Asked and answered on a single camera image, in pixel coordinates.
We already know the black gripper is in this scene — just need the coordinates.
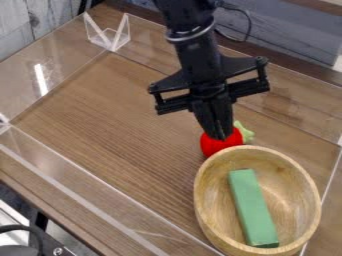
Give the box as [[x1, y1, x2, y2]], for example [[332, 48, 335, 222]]
[[148, 33, 269, 140]]

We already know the green rectangular block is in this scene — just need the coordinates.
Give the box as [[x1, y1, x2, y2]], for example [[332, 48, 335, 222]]
[[226, 169, 279, 248]]

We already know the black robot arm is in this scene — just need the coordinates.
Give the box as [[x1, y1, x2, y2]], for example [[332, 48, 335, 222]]
[[148, 0, 269, 140]]

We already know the brown wooden bowl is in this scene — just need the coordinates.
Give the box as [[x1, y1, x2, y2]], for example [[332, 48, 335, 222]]
[[192, 145, 321, 256]]

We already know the red plush strawberry toy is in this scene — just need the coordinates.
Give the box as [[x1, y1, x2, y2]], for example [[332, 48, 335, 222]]
[[198, 120, 255, 157]]

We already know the black table leg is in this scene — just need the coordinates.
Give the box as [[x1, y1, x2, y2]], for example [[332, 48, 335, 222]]
[[29, 211, 47, 232]]

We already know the clear acrylic corner bracket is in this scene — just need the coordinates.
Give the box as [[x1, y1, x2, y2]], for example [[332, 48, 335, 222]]
[[82, 13, 130, 52]]

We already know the clear acrylic barrier wall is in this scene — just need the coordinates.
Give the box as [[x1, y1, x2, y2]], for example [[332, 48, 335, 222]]
[[0, 115, 222, 256]]

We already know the black cable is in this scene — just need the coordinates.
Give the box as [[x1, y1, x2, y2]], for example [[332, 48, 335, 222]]
[[0, 226, 45, 256]]

